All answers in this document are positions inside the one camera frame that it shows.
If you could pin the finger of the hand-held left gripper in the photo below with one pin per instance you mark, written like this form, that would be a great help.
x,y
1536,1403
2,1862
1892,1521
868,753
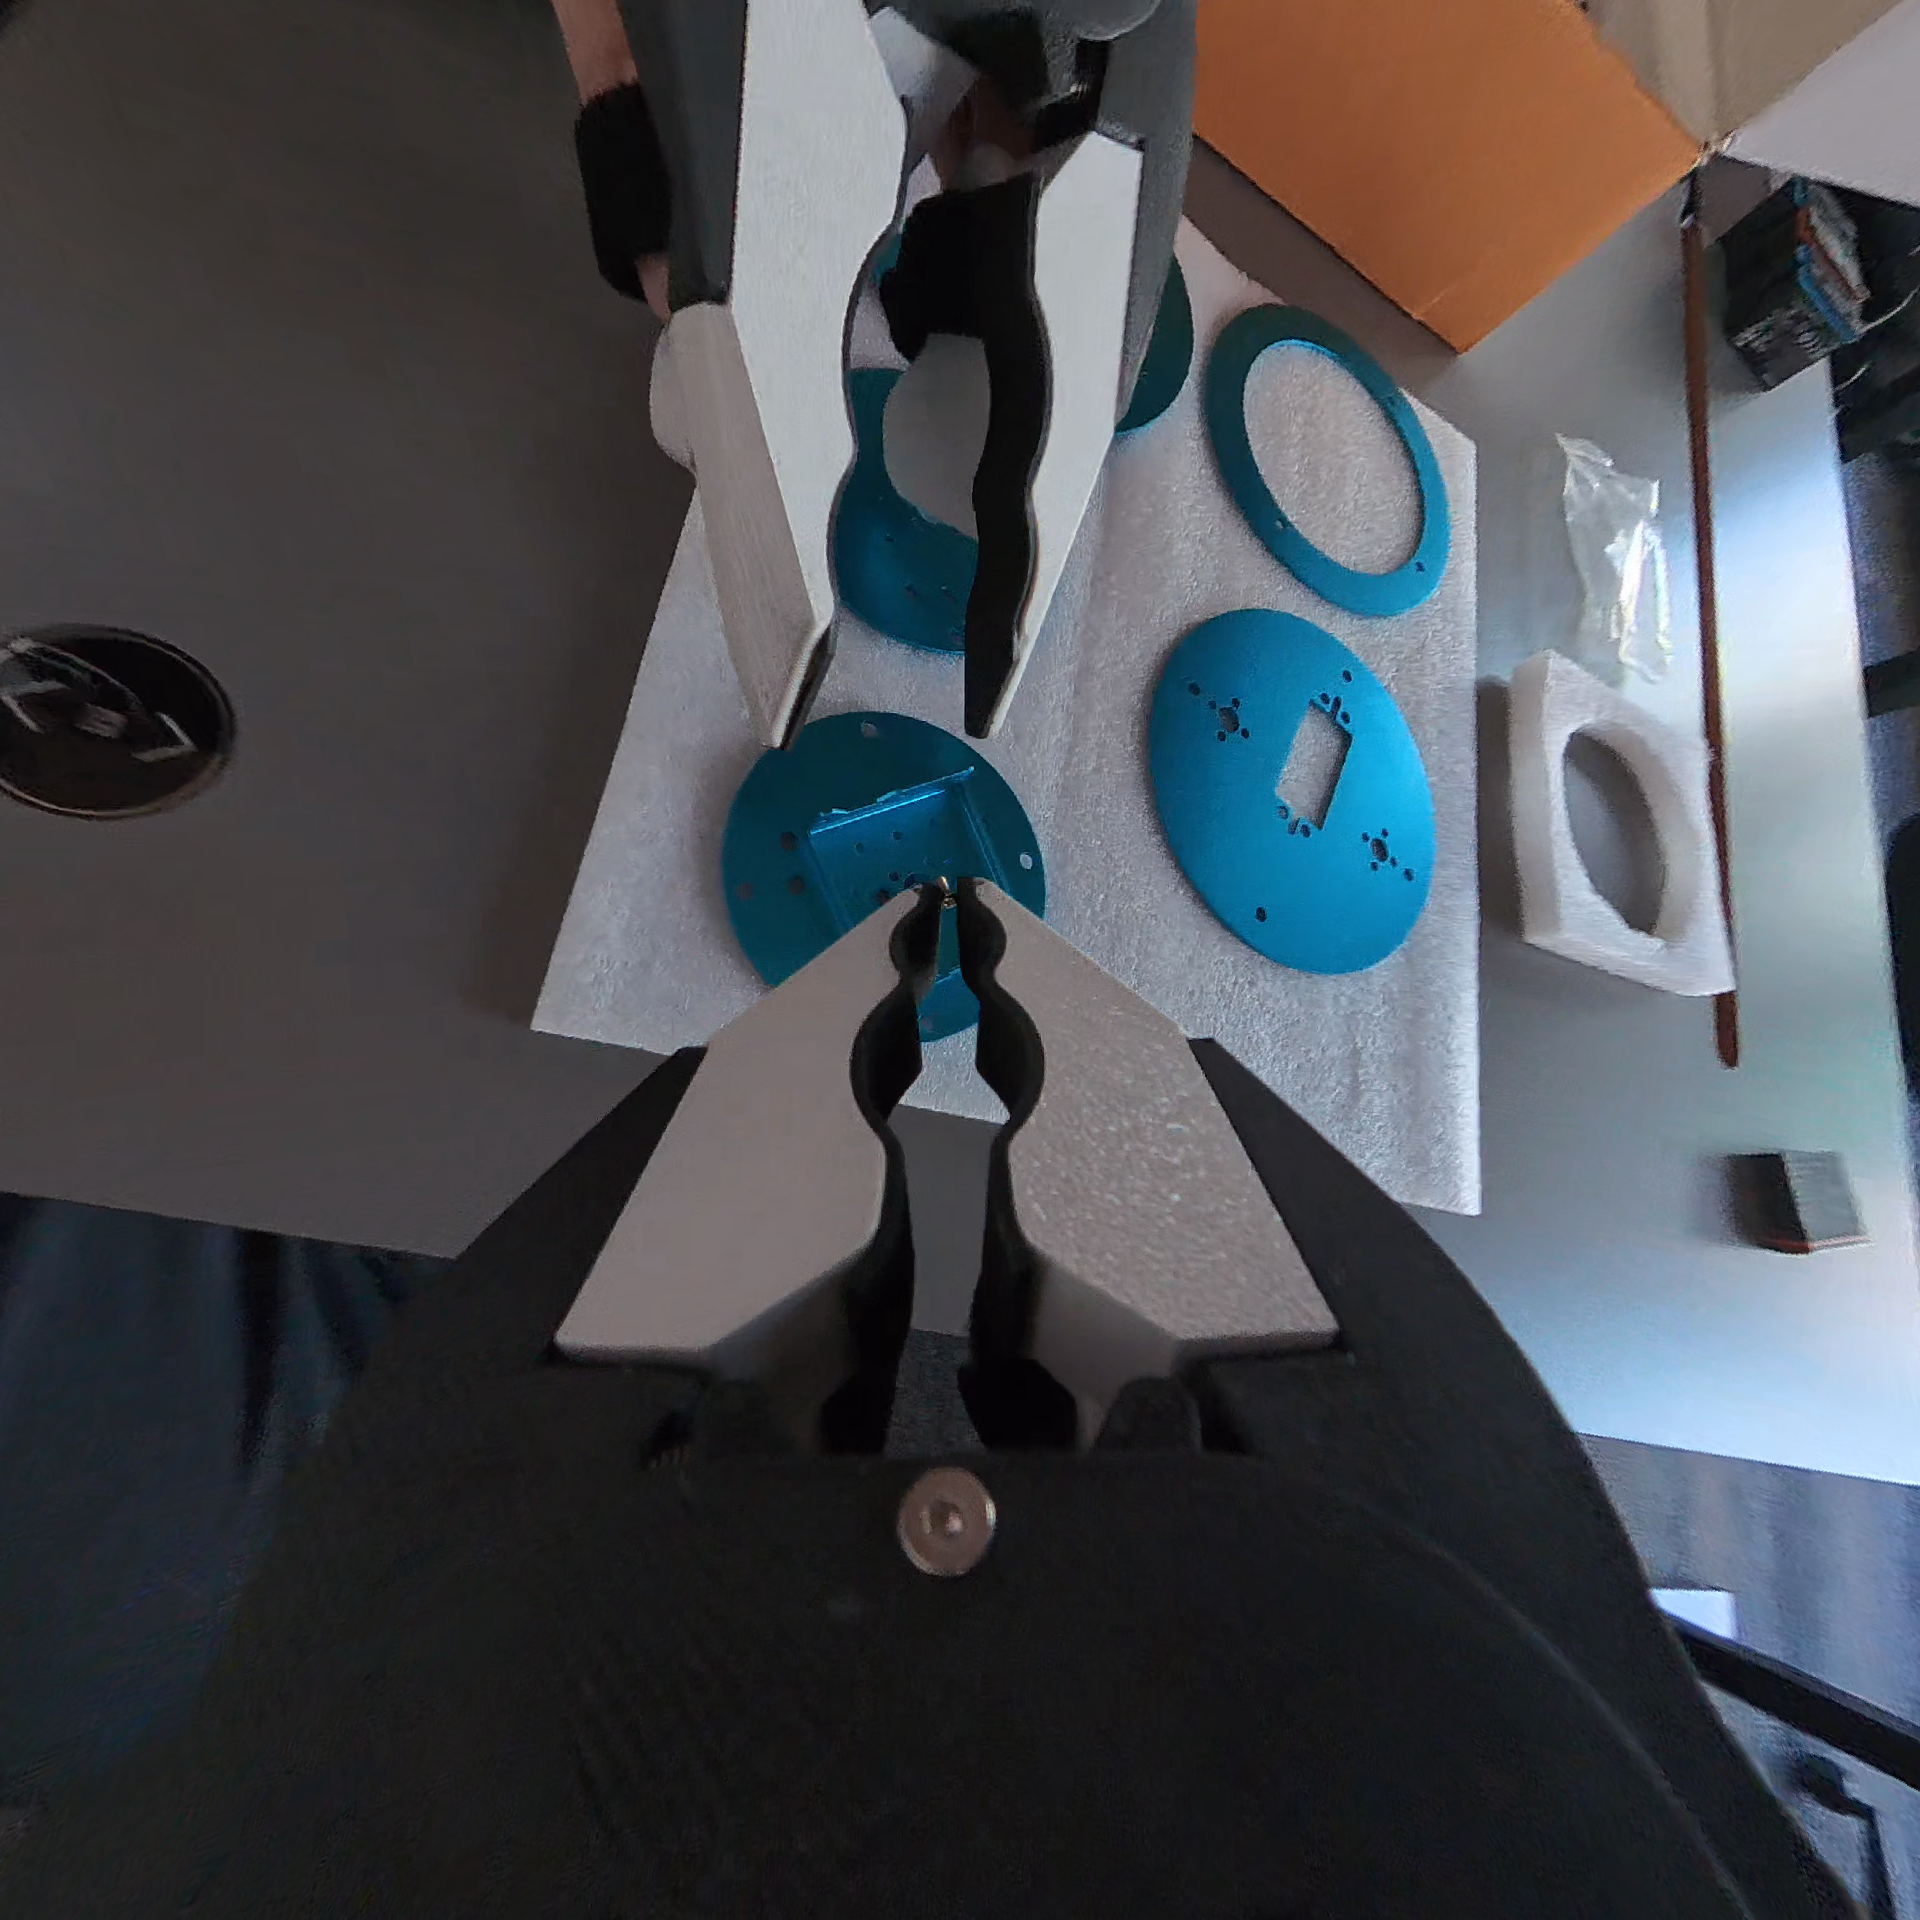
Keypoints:
x,y
1089,376
783,376

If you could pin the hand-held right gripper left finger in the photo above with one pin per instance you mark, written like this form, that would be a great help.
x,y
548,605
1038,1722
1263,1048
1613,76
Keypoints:
x,y
735,1187

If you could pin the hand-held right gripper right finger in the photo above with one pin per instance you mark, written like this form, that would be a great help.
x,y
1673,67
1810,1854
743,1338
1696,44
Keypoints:
x,y
1156,1187

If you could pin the small blue metal disc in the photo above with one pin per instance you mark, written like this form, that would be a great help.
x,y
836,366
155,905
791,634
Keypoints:
x,y
762,884

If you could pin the blue square metal bracket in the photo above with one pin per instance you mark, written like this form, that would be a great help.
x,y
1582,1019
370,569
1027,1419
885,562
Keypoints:
x,y
873,862

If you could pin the round black desk control button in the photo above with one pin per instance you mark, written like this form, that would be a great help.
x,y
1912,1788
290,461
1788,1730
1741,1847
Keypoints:
x,y
108,725

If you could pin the person's left hand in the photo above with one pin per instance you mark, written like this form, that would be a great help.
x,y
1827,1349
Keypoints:
x,y
589,44

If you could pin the white foam sheet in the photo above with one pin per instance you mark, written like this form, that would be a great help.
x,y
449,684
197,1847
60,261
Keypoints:
x,y
1142,1084

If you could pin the medium blue drilled disc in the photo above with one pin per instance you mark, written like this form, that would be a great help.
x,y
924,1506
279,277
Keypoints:
x,y
904,580

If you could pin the large blue disc rectangular hole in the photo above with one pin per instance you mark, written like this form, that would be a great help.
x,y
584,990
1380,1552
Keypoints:
x,y
1216,840

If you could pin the open cardboard box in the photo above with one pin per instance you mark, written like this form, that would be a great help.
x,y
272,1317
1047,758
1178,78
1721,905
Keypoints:
x,y
1425,151

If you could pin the white foam block round hole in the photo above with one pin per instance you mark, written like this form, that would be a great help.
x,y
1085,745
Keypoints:
x,y
1536,840

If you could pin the clear plastic bag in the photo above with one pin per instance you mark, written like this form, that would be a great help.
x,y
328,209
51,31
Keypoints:
x,y
1613,515

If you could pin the person's dark pants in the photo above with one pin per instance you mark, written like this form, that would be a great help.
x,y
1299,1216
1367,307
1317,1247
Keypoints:
x,y
155,1422

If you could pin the small dark block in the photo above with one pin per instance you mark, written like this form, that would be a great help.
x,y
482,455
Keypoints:
x,y
1788,1201

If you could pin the dark printed box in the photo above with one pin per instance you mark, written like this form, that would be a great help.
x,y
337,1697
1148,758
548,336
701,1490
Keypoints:
x,y
1788,304

